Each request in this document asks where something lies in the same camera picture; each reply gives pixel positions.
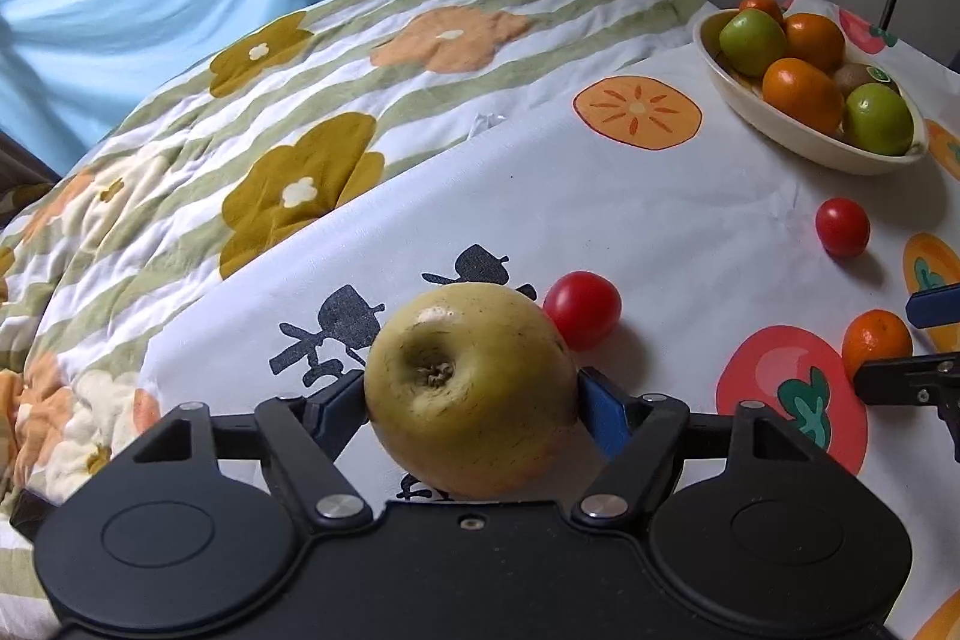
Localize green apple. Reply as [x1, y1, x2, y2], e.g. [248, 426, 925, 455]
[719, 8, 788, 79]
[844, 82, 914, 155]

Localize yellow cartoon print plate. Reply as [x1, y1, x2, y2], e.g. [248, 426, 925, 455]
[692, 8, 929, 176]

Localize white fruit print cloth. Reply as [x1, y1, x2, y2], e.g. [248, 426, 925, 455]
[139, 0, 960, 640]

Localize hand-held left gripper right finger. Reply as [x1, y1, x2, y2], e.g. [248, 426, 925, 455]
[571, 367, 857, 525]

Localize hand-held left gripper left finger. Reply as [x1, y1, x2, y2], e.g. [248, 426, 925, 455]
[112, 370, 374, 522]

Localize floral striped quilt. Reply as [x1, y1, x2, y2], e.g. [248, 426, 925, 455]
[0, 0, 706, 640]

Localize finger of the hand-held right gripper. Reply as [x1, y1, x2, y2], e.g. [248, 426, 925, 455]
[905, 284, 960, 330]
[853, 353, 960, 461]

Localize yellow-green apple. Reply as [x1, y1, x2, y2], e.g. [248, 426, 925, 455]
[364, 282, 580, 500]

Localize red cherry tomato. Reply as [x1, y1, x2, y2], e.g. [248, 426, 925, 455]
[816, 197, 872, 259]
[543, 271, 623, 352]

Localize orange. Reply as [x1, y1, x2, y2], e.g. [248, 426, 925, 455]
[763, 57, 846, 136]
[784, 12, 846, 73]

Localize brown kiwi with sticker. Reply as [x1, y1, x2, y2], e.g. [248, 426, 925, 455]
[832, 61, 901, 97]

